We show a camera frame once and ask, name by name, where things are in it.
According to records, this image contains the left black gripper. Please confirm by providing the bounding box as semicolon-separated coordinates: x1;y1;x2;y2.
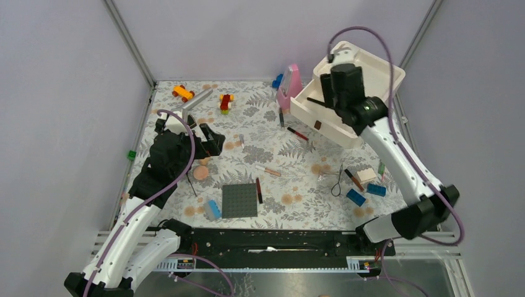
171;123;225;178

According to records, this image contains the black makeup brush large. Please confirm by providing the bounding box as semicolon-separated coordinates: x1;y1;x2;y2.
306;97;329;108

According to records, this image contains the cream three-drawer organizer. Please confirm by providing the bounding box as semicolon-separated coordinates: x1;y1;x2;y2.
291;41;406;155

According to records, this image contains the red black lip gloss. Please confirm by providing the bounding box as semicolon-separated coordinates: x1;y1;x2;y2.
287;127;309;141

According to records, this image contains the black wire loop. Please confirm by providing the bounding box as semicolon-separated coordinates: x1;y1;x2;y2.
331;163;344;197

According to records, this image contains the white cosmetic box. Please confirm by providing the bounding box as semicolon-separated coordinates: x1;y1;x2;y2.
355;168;378;184

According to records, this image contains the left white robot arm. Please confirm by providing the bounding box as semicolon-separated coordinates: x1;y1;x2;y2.
64;110;225;296

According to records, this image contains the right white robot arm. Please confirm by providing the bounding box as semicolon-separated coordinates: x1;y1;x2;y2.
320;51;464;255

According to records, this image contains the small peach makeup sponge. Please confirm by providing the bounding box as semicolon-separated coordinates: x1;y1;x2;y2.
199;157;210;166

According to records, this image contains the round peach makeup sponge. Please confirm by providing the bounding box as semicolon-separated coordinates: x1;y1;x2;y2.
193;165;209;181

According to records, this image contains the brown red makeup pencil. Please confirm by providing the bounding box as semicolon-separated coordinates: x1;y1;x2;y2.
344;169;365;192

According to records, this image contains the small pink lip tube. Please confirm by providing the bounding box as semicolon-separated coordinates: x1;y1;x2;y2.
239;134;245;149

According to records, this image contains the black mini tripod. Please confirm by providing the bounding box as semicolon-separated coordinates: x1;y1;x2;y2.
186;175;198;197

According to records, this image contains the red yellow toy figure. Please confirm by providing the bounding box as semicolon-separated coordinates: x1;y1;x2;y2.
219;94;235;114

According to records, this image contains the grey lego baseplate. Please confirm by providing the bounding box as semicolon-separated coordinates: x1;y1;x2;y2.
222;183;258;218

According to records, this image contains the orange toy car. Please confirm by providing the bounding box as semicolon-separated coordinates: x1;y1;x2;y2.
172;85;195;103

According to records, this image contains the blue grey lego brick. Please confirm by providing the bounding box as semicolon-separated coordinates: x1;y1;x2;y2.
203;200;222;221

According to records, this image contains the blue toy brick back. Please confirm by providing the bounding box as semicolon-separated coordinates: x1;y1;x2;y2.
271;73;284;89

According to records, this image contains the dark red lipstick tube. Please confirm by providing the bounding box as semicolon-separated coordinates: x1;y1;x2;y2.
256;178;264;204

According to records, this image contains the green clip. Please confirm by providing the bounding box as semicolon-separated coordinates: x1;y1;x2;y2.
127;150;136;161

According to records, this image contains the green mascara tube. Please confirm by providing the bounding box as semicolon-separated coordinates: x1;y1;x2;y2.
378;161;385;176

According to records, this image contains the clear plastic bag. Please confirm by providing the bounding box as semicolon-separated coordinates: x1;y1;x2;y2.
317;171;339;182

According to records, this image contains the blue lego brick left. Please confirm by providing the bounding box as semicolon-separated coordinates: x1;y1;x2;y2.
345;189;366;207

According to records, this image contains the blue lego brick right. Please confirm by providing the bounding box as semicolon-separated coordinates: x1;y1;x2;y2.
367;183;386;197

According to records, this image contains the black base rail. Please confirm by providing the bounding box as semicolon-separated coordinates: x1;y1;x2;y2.
156;222;396;270

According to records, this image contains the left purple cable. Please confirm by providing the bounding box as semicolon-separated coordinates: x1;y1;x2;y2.
82;109;236;297

